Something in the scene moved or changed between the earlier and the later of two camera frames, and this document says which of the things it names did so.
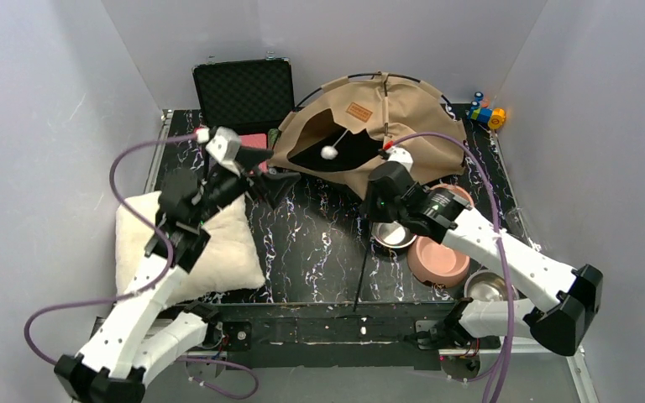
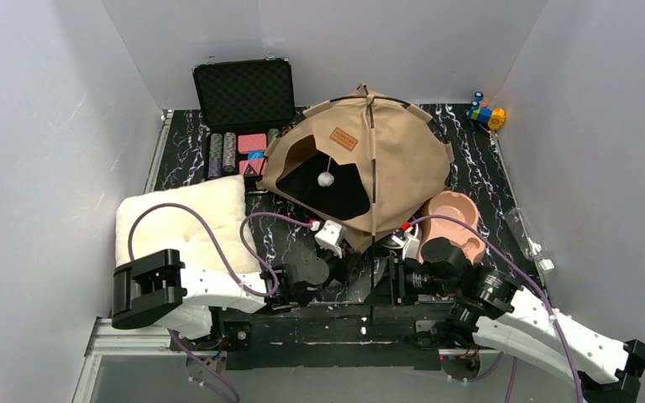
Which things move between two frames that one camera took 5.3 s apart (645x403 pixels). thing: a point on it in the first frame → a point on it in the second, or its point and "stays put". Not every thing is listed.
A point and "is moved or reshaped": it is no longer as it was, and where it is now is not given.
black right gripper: (374, 196) → (391, 258)
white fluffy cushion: (232, 259) stays put
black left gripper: (247, 176) → (339, 258)
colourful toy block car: (481, 112) stays put
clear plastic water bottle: (516, 225) stays put
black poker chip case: (249, 97) stays put
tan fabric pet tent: (342, 133) is moved or reshaped
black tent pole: (386, 146) → (369, 88)
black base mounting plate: (343, 335) stays put
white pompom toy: (331, 153) → (326, 179)
